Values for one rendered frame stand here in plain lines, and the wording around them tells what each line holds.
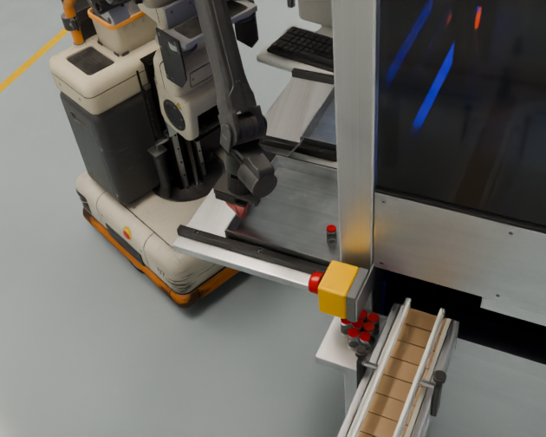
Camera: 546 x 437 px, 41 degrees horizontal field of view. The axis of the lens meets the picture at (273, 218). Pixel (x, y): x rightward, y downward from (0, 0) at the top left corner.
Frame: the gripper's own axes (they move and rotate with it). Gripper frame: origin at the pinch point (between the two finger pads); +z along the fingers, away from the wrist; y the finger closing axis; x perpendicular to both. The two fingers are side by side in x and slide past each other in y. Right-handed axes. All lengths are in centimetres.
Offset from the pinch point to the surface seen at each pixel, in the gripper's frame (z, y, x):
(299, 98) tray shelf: 3.0, -5.4, 45.7
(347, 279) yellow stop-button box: -15.5, 30.2, -19.1
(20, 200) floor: 103, -132, 53
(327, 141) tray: -1.9, 9.1, 27.6
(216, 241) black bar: 0.8, -2.2, -8.6
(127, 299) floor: 96, -61, 24
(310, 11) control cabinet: 8, -21, 92
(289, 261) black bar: -0.9, 14.9, -8.6
